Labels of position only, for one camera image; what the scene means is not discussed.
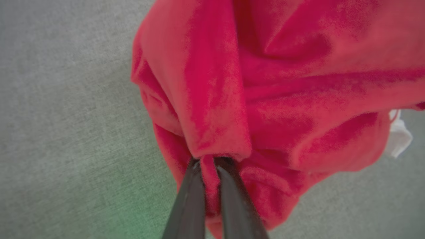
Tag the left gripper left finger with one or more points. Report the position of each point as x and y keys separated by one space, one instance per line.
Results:
x=189 y=205

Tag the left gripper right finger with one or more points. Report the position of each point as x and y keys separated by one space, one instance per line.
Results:
x=237 y=212

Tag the red and white jersey garment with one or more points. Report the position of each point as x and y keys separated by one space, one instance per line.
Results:
x=282 y=99

